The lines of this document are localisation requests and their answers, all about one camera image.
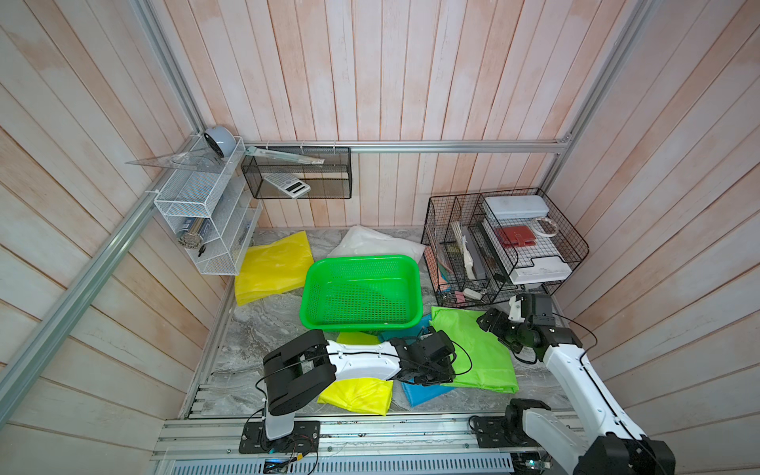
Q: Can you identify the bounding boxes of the blue raincoat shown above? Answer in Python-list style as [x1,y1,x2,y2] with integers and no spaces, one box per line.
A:
[380,314,454,408]

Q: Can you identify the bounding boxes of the lime green raincoat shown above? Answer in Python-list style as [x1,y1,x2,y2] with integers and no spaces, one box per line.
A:
[431,307,520,394]

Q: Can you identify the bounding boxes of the neon yellow raincoat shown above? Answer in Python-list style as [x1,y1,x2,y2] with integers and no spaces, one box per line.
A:
[317,331,395,417]

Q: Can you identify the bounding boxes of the green plastic basket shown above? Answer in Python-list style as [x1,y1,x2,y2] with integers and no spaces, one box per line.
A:
[300,255,424,332]

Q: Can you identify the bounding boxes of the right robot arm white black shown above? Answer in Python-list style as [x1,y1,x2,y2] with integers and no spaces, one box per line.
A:
[472,293,676,474]

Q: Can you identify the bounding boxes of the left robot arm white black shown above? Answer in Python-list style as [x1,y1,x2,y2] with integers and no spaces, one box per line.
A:
[261,330,457,441]

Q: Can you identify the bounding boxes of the white folded raincoat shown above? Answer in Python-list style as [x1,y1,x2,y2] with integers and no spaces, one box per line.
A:
[328,226,426,262]

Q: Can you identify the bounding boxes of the metal ruler in basket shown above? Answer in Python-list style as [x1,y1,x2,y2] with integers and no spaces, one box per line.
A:
[245,146,325,165]

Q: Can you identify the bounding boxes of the white flat box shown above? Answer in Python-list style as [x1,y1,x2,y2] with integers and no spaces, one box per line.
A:
[510,256,572,285]

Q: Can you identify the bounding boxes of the red card holder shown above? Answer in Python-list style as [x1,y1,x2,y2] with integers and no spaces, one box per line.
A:
[495,226,536,249]

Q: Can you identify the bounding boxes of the white pencil case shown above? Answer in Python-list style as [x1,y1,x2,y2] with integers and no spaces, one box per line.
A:
[485,195,549,221]

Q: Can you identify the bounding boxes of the white calculator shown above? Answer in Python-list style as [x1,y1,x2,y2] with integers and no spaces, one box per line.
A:
[262,173,311,199]

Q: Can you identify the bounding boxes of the rolled silver item on shelf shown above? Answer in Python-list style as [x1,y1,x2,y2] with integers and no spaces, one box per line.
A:
[176,217,207,249]

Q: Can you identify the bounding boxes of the grey round tape dispenser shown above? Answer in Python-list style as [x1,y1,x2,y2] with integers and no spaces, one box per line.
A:
[203,126,237,160]

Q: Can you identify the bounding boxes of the clear triangle ruler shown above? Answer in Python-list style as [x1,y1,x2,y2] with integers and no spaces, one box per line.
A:
[128,150,213,171]

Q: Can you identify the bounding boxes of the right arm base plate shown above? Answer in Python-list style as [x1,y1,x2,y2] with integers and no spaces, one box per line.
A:
[468,416,530,448]

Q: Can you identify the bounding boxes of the black wire desk organizer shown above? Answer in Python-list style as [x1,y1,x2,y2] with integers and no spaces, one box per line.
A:
[422,188,590,308]

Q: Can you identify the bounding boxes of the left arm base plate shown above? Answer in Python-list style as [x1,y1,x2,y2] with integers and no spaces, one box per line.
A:
[238,418,322,455]

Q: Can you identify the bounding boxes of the black mesh wall basket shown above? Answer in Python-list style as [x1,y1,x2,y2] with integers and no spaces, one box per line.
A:
[241,146,353,200]

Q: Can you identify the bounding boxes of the white wire shelf rack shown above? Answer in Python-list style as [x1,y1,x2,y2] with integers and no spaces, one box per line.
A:
[154,136,261,276]

